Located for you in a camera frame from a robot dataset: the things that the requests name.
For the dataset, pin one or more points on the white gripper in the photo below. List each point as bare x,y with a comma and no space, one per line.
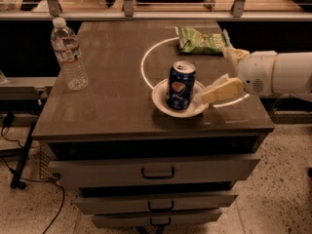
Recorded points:
255,71

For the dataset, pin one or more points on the blue pepsi can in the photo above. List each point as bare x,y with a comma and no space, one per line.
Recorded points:
180,85

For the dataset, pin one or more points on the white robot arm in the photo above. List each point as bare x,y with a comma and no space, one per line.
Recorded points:
291,76

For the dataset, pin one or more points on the white paper bowl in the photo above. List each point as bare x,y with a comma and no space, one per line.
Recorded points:
159,99

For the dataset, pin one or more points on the green chip bag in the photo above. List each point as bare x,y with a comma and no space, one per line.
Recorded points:
192,41

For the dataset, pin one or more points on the grey drawer cabinet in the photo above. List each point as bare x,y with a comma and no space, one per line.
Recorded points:
115,117

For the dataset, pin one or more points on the top grey drawer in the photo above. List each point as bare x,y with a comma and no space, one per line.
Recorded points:
153,171

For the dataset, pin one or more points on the grey drawer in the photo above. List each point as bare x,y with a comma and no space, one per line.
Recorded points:
156,218
153,171
152,203

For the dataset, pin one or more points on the middle grey drawer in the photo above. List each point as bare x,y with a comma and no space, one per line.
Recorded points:
152,203

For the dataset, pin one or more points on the clear plastic water bottle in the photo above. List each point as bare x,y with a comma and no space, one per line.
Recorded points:
65,44

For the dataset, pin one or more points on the bottom grey drawer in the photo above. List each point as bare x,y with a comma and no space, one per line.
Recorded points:
156,218

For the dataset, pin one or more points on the black stand bar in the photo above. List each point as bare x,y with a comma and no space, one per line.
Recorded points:
16,182

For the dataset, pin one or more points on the metal shelf rail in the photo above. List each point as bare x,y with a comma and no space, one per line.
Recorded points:
219,16

